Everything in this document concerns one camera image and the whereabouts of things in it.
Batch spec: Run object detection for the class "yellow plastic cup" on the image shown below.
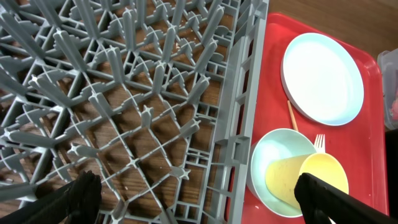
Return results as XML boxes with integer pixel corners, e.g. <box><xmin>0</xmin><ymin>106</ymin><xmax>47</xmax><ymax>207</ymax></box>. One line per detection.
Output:
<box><xmin>265</xmin><ymin>153</ymin><xmax>349</xmax><ymax>208</ymax></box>

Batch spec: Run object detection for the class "light blue plate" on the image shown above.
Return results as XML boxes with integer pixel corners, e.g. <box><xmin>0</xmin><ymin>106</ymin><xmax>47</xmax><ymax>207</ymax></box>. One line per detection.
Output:
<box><xmin>280</xmin><ymin>32</ymin><xmax>364</xmax><ymax>126</ymax></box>

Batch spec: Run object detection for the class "light blue bowl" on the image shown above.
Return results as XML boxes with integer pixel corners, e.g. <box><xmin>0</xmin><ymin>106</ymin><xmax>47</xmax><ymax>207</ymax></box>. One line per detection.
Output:
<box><xmin>246</xmin><ymin>128</ymin><xmax>317</xmax><ymax>218</ymax></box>

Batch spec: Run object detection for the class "wooden chopstick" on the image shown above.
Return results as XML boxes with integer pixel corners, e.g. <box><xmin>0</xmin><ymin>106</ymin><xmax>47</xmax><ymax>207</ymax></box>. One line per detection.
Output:
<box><xmin>287</xmin><ymin>100</ymin><xmax>299</xmax><ymax>131</ymax></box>

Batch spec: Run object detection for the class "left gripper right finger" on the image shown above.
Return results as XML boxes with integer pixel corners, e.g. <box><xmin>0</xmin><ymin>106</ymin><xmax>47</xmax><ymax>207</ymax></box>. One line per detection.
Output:
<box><xmin>294</xmin><ymin>172</ymin><xmax>395</xmax><ymax>224</ymax></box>

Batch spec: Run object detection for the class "clear plastic bin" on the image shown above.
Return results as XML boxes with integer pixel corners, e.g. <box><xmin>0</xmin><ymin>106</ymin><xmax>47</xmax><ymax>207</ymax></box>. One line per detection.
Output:
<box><xmin>377</xmin><ymin>49</ymin><xmax>397</xmax><ymax>130</ymax></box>

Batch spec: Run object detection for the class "white plastic fork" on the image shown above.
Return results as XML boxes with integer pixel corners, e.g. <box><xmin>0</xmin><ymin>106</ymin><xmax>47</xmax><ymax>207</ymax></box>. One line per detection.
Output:
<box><xmin>313</xmin><ymin>134</ymin><xmax>325</xmax><ymax>153</ymax></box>

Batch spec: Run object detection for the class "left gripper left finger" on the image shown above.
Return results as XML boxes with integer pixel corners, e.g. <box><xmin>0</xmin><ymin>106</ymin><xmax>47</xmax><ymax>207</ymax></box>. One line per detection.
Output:
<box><xmin>1</xmin><ymin>170</ymin><xmax>102</xmax><ymax>224</ymax></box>

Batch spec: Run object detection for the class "red snack wrapper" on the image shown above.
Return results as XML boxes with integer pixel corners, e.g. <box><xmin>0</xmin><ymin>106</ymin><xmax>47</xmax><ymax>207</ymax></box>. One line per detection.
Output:
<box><xmin>389</xmin><ymin>98</ymin><xmax>398</xmax><ymax>121</ymax></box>

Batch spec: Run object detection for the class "grey dishwasher rack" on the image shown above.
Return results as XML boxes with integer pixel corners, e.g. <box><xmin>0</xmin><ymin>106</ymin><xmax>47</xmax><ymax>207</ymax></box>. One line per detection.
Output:
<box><xmin>1</xmin><ymin>0</ymin><xmax>269</xmax><ymax>223</ymax></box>

